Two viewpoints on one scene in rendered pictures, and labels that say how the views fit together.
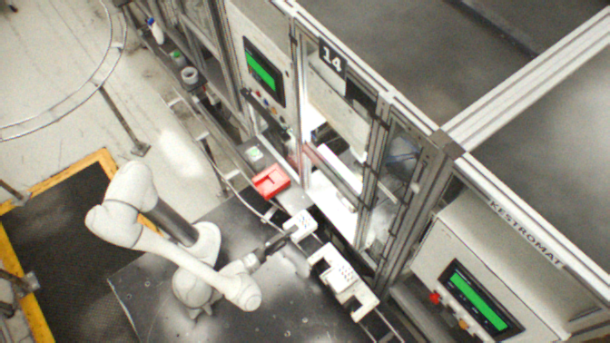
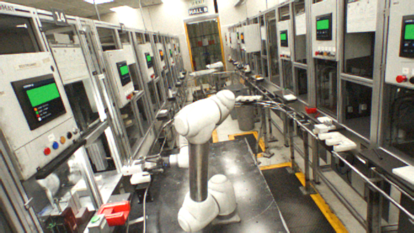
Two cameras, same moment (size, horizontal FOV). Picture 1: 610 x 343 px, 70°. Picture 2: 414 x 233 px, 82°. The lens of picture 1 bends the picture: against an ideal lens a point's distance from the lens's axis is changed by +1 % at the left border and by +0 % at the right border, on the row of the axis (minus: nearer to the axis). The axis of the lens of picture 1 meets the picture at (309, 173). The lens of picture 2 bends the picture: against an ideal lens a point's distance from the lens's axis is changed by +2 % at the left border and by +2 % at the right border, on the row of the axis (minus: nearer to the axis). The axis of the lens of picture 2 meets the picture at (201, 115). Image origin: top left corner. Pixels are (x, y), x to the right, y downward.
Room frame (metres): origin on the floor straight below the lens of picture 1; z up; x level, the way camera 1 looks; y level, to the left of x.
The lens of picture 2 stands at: (1.60, 1.35, 1.76)
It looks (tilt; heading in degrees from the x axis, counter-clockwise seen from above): 17 degrees down; 218
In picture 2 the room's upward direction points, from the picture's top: 10 degrees counter-clockwise
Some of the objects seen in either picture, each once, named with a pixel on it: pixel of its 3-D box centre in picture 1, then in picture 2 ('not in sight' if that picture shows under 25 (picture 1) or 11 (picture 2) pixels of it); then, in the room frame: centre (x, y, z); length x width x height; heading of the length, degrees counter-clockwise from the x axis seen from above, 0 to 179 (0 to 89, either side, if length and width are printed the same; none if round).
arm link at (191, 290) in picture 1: (191, 283); (220, 193); (0.60, 0.59, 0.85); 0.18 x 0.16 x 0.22; 169
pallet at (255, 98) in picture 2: not in sight; (248, 100); (-1.40, -0.13, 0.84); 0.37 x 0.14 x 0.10; 94
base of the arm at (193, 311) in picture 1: (199, 296); (223, 208); (0.57, 0.58, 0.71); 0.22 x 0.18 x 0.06; 36
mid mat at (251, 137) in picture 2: not in sight; (247, 143); (-1.63, -0.36, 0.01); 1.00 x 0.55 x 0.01; 36
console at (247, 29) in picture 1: (286, 60); (14, 111); (1.28, 0.08, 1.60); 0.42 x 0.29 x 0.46; 36
